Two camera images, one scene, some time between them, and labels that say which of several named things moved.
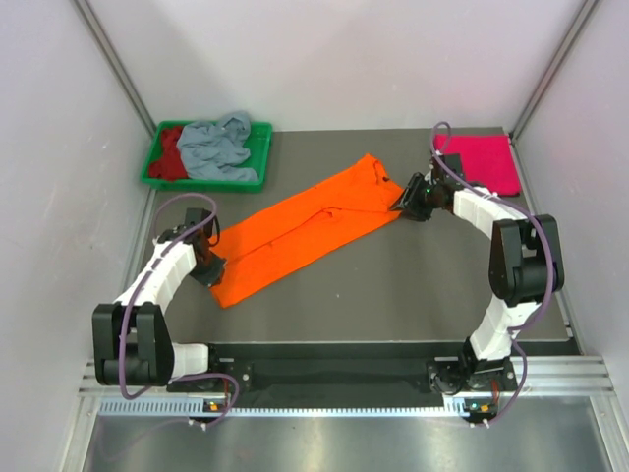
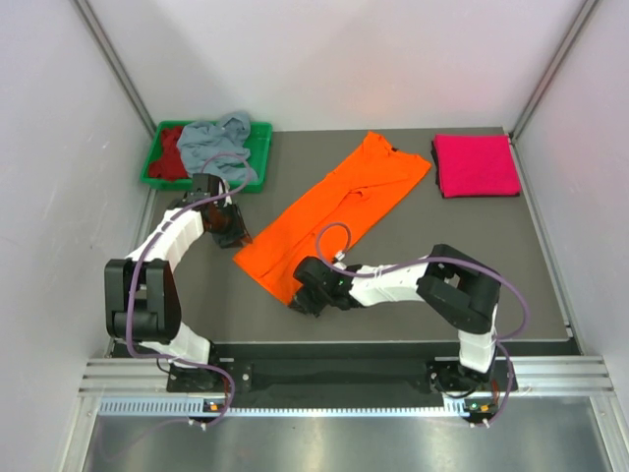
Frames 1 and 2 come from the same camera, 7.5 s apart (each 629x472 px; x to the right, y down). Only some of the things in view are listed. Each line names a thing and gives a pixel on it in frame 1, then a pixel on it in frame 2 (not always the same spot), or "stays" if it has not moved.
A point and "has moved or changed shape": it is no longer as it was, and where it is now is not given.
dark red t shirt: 171,165 stays
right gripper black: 408,203 to 303,301
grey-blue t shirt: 215,150 stays
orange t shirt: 355,202 has moved or changed shape
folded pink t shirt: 487,160 stays
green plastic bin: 257,139 stays
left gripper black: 214,275 to 238,232
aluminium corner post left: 118,66 stays
